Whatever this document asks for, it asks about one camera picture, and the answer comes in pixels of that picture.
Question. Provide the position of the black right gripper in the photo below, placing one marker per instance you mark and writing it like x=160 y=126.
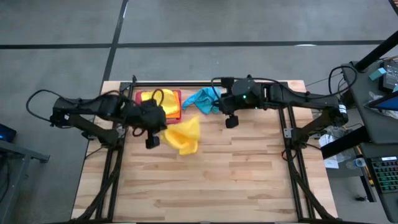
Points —
x=245 y=93

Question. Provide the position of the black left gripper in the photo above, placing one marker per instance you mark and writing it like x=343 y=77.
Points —
x=149 y=116

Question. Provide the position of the yellow microfiber towel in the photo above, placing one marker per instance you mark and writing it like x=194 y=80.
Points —
x=171 y=104
x=183 y=137

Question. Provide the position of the orange microfiber towel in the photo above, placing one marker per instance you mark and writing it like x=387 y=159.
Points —
x=178 y=113

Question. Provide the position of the blue microfiber towel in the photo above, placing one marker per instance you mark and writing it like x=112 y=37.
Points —
x=202 y=99

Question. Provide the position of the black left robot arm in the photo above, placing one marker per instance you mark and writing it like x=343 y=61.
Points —
x=87 y=107

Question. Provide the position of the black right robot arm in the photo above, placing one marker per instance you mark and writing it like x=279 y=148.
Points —
x=298 y=98

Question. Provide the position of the black table clamp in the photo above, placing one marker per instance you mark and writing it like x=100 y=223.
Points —
x=134 y=78
x=249 y=76

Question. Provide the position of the pink plastic bin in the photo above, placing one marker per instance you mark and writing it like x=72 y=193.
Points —
x=138 y=98

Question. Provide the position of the white paper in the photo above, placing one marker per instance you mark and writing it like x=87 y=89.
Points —
x=329 y=161

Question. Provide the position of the black support beam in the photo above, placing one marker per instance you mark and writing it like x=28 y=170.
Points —
x=345 y=143

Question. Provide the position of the dark grey side desk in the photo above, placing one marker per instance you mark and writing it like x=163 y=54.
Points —
x=360 y=124

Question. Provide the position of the clear plastic bottle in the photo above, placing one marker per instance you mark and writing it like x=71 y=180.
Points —
x=357 y=163

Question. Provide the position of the teal block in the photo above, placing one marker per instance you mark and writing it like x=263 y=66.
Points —
x=377 y=74

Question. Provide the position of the grey metal desk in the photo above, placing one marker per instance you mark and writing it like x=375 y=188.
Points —
x=18 y=152

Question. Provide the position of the black pole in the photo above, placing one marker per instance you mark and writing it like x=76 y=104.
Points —
x=376 y=51

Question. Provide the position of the tablet with blue screen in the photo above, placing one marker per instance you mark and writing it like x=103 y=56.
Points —
x=385 y=102

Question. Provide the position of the black device with blue light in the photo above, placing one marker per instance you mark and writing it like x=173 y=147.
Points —
x=7 y=133

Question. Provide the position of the black electronic device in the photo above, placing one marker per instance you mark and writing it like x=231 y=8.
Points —
x=391 y=76

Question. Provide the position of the small black floor object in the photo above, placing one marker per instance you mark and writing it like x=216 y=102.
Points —
x=361 y=198

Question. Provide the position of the backlit keyboard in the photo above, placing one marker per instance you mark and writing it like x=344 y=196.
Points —
x=385 y=174

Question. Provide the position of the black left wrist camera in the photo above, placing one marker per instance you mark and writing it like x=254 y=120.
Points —
x=152 y=141

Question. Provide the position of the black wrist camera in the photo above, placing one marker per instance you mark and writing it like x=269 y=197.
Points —
x=232 y=121
x=152 y=141

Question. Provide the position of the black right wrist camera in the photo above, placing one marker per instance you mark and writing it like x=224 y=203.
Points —
x=232 y=121

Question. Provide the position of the grey metal mount plate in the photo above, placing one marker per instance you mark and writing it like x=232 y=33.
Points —
x=122 y=132
x=287 y=133

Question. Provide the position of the black aluminium table frame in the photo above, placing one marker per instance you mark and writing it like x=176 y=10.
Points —
x=202 y=84

